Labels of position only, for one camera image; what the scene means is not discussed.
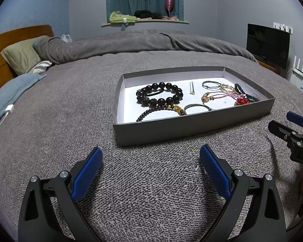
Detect wooden television stand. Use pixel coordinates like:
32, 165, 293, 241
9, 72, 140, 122
257, 60, 282, 75

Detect pink braided bracelet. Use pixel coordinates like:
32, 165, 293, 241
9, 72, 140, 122
201, 91, 245, 103

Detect green pillow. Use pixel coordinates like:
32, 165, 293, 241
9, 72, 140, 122
0, 36, 51, 75

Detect white cabinet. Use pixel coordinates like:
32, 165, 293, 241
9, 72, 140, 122
288, 74, 303, 104

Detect wooden headboard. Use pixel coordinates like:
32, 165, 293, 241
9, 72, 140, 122
0, 25, 54, 99

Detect grey cardboard box lid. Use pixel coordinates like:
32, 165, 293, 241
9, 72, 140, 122
112, 66, 276, 147

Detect white wall hooks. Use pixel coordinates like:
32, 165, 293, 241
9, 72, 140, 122
273, 22, 294, 34

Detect silver bangle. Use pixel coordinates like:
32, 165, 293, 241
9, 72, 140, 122
184, 103, 213, 116

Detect black cloth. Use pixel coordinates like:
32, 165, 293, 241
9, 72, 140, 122
134, 9, 164, 20

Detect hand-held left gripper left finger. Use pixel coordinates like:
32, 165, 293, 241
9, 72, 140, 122
18, 147, 103, 242

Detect green cloth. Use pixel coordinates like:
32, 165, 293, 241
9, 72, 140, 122
109, 11, 137, 23

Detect grey folded duvet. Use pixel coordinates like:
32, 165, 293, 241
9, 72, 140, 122
33, 29, 258, 65

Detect light blue towel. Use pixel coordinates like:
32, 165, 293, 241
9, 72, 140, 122
0, 73, 48, 132

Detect large black bead bracelet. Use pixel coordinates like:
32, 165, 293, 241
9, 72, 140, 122
136, 82, 184, 106

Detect striped pillow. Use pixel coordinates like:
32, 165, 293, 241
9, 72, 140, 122
28, 60, 53, 74

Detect dark garnet bead bracelet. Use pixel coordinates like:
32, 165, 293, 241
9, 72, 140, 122
136, 104, 185, 122

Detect black television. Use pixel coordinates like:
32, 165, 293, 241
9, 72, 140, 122
246, 23, 290, 70

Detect pink wine glass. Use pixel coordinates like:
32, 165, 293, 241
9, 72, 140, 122
165, 0, 174, 17

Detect black hair tie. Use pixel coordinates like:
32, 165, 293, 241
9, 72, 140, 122
138, 88, 165, 98

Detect thin silver cord bracelet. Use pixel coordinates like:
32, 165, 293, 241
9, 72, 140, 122
202, 80, 222, 89

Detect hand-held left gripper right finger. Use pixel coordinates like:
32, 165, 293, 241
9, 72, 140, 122
199, 144, 286, 242

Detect blue bead bracelet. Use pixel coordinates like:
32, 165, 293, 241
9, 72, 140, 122
234, 83, 259, 103

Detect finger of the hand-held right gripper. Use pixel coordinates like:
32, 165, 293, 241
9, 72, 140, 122
286, 111, 303, 127
268, 120, 301, 142

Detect yellow crystal bracelet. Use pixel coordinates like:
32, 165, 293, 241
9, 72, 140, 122
220, 83, 239, 94

